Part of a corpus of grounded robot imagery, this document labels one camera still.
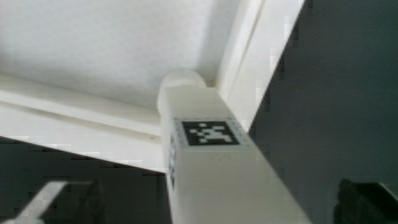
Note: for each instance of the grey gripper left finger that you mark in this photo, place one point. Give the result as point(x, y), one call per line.
point(67, 204)

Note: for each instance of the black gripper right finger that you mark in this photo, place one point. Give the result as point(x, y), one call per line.
point(367, 203)

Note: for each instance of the white leg with tag 126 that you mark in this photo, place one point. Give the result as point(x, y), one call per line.
point(226, 190)

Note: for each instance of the white desk top tray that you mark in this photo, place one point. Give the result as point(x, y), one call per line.
point(88, 53)

